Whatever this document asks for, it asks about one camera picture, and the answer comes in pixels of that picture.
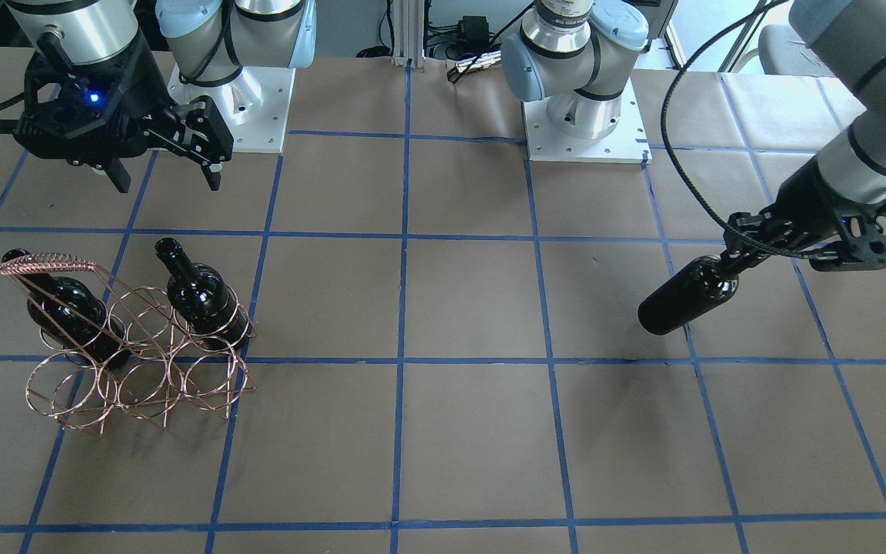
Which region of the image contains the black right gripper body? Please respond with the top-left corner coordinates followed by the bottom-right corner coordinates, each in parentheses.
top-left (14, 52), bottom-right (173, 165)

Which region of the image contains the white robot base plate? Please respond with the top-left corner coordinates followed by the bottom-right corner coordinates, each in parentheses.
top-left (523, 80), bottom-right (651, 164)

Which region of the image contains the copper wire wine basket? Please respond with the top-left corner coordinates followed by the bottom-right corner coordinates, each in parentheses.
top-left (25, 262), bottom-right (255, 435)

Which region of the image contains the dark wine bottle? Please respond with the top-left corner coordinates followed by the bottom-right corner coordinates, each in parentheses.
top-left (638, 255), bottom-right (739, 335)
top-left (155, 236), bottom-right (249, 351)

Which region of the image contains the dark wine bottle in basket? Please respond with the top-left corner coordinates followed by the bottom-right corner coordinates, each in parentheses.
top-left (155, 236), bottom-right (249, 351)

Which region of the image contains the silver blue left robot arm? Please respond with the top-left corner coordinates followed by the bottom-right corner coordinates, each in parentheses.
top-left (743, 1), bottom-right (886, 272)

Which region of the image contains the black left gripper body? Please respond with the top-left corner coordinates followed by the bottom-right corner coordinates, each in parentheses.
top-left (729, 159), bottom-right (886, 272)

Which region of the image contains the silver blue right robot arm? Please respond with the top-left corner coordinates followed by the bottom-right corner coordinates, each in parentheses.
top-left (8, 1), bottom-right (317, 193)

